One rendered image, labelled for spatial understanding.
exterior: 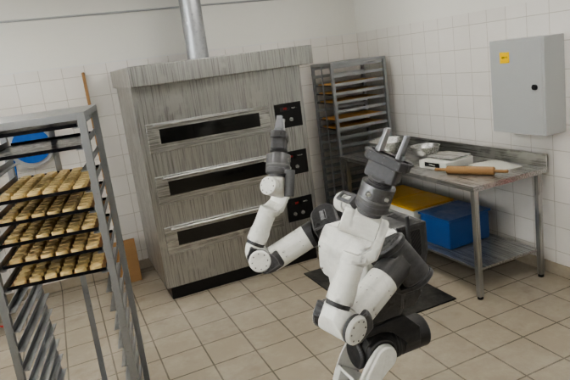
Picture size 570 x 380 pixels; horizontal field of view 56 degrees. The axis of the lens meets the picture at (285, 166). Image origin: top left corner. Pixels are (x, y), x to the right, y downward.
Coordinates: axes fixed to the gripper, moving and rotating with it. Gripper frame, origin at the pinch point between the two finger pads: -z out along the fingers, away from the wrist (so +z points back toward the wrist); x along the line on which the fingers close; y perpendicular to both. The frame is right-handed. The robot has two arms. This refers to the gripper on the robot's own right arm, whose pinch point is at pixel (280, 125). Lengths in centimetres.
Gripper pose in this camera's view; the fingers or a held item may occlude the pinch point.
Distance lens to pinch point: 196.0
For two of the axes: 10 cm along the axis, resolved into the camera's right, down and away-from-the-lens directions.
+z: -0.5, 9.8, -1.7
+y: -9.9, -0.3, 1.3
